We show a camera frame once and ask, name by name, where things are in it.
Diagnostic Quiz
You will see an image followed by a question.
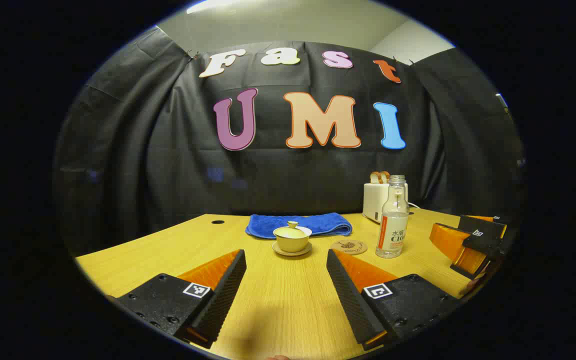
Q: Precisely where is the blue towel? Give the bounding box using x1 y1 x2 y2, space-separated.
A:
245 212 353 240

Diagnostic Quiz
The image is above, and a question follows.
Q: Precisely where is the cream teacup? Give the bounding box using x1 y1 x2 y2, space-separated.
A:
273 226 313 253

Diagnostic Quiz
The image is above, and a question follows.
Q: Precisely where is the cream teacup lid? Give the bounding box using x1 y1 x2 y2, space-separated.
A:
274 220 313 238

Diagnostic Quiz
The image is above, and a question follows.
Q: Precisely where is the white toaster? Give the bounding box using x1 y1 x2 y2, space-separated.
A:
362 182 409 224

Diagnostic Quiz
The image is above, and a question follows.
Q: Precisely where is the black backdrop cloth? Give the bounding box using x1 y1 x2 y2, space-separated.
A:
53 25 526 256

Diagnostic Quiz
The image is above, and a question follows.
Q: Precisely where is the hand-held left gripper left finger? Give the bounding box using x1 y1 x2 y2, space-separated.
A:
118 249 247 349

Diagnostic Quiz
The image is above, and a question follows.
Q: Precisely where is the clear water bottle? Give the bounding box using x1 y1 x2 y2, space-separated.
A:
375 175 410 259

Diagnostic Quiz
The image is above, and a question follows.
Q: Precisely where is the round wooden coaster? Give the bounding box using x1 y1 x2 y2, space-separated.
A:
331 239 368 256

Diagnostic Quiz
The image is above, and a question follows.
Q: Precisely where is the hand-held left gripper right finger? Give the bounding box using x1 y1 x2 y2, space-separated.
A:
326 249 461 351

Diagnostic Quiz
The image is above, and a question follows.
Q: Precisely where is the cream saucer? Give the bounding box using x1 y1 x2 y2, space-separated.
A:
271 241 313 257

